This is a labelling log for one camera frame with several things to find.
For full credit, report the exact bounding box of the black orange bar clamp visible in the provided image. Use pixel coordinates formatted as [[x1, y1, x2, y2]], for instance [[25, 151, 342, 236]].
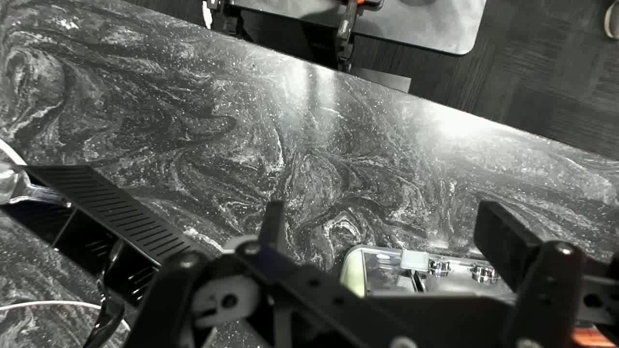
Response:
[[331, 0, 383, 69]]

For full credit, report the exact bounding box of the black thin cable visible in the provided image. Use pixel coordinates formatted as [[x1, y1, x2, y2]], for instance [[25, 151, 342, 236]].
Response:
[[81, 238, 129, 348]]

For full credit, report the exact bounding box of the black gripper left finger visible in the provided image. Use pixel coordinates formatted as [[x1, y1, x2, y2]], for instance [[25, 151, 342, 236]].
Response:
[[124, 199, 389, 348]]

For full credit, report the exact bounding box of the white paper cup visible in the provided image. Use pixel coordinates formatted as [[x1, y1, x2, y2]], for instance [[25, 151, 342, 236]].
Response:
[[601, 0, 619, 42]]

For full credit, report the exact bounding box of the black pop-up outlet box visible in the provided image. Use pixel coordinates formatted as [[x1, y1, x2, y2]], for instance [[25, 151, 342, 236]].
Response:
[[0, 162, 199, 348]]

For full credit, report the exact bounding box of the thin white cable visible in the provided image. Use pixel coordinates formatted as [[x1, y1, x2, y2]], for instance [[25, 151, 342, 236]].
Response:
[[0, 297, 106, 317]]

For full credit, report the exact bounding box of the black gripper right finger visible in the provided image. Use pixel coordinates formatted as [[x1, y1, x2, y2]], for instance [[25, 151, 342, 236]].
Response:
[[472, 199, 619, 348]]

